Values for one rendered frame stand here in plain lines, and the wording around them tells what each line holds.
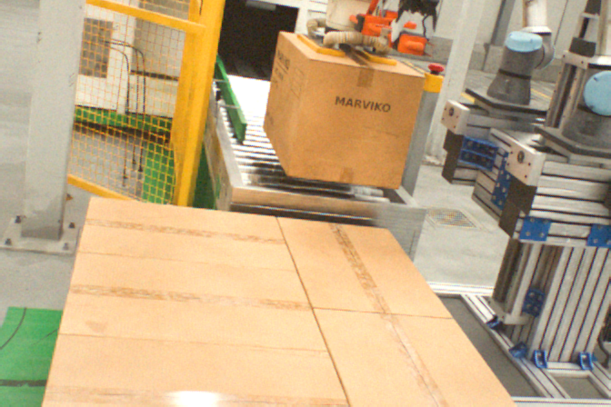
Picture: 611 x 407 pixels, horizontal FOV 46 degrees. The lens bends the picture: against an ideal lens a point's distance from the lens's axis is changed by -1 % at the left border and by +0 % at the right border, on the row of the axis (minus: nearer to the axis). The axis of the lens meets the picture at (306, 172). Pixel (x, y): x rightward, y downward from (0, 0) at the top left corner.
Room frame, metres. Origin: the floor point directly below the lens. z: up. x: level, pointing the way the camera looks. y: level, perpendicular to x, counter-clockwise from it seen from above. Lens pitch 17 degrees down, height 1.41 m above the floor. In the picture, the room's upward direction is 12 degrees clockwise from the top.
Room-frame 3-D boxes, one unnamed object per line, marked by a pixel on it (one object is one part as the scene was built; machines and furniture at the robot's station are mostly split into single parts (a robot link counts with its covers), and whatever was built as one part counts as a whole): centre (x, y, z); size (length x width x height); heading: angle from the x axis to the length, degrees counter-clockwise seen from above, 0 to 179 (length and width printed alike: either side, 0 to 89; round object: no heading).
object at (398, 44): (2.06, -0.20, 1.20); 0.08 x 0.07 x 0.05; 16
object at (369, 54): (2.66, -0.14, 1.10); 0.34 x 0.10 x 0.05; 16
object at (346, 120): (2.62, -0.05, 0.87); 0.60 x 0.40 x 0.40; 15
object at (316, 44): (2.61, 0.05, 1.10); 0.34 x 0.10 x 0.05; 16
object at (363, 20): (2.39, -0.11, 1.20); 0.10 x 0.08 x 0.06; 106
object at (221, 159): (3.41, 0.51, 0.50); 2.31 x 0.05 x 0.19; 15
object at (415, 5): (2.09, -0.21, 1.35); 0.09 x 0.08 x 0.12; 16
